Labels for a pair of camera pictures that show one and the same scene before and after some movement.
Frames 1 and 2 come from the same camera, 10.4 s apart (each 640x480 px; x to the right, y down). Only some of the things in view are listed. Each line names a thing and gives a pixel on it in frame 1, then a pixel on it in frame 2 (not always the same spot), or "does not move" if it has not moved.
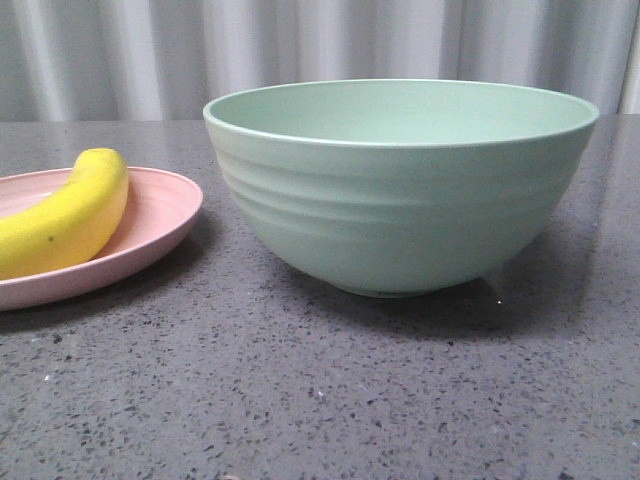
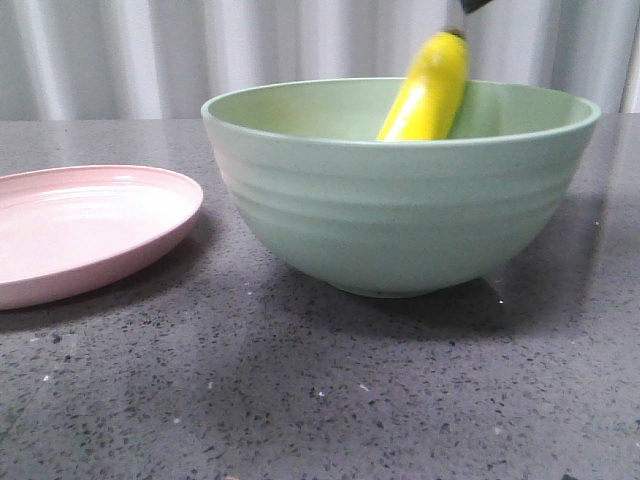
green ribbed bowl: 404,187 does not move
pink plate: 160,208 does not move
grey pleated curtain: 164,60 does not move
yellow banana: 73,225 -> 426,105
